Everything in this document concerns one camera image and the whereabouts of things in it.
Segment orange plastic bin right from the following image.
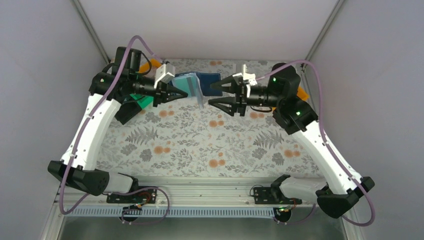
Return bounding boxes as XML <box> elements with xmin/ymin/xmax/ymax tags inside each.
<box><xmin>296</xmin><ymin>86</ymin><xmax>310</xmax><ymax>101</ymax></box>

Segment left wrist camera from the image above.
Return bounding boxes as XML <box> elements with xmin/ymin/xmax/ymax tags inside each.
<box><xmin>153</xmin><ymin>63</ymin><xmax>176</xmax><ymax>89</ymax></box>

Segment blue leather card holder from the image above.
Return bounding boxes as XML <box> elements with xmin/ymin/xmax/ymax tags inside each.
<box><xmin>170</xmin><ymin>71</ymin><xmax>223</xmax><ymax>110</ymax></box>

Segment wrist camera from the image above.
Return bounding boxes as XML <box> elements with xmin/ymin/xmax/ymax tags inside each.
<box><xmin>153</xmin><ymin>63</ymin><xmax>176</xmax><ymax>89</ymax></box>
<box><xmin>233</xmin><ymin>63</ymin><xmax>258</xmax><ymax>87</ymax></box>

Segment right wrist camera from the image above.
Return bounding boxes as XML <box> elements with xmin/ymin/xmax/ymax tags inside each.
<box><xmin>233</xmin><ymin>63</ymin><xmax>258</xmax><ymax>87</ymax></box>

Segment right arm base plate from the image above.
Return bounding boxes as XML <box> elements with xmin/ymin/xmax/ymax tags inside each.
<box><xmin>249</xmin><ymin>185</ymin><xmax>303</xmax><ymax>205</ymax></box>

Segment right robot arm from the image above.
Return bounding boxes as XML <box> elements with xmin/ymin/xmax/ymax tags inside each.
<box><xmin>208</xmin><ymin>62</ymin><xmax>375</xmax><ymax>219</ymax></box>

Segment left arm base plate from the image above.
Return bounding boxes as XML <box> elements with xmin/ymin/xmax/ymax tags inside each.
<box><xmin>106</xmin><ymin>188</ymin><xmax>158</xmax><ymax>205</ymax></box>

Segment aluminium rail frame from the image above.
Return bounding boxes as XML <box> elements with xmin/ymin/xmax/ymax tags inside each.
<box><xmin>54</xmin><ymin>177</ymin><xmax>353</xmax><ymax>208</ymax></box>

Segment black plastic bin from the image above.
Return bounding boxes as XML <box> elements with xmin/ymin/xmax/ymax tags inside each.
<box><xmin>114</xmin><ymin>102</ymin><xmax>143</xmax><ymax>125</ymax></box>

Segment orange plastic bin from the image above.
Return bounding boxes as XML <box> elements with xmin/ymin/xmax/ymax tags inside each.
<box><xmin>296</xmin><ymin>86</ymin><xmax>310</xmax><ymax>101</ymax></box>
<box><xmin>138</xmin><ymin>58</ymin><xmax>162</xmax><ymax>76</ymax></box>

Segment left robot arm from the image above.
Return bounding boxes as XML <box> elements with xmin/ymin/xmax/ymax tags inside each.
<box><xmin>47</xmin><ymin>48</ymin><xmax>188</xmax><ymax>196</ymax></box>

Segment green plastic bin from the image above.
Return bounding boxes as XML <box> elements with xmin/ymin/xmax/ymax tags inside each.
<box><xmin>129</xmin><ymin>94</ymin><xmax>154</xmax><ymax>109</ymax></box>

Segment orange plastic bin left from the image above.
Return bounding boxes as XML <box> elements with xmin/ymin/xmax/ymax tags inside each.
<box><xmin>138</xmin><ymin>58</ymin><xmax>162</xmax><ymax>76</ymax></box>

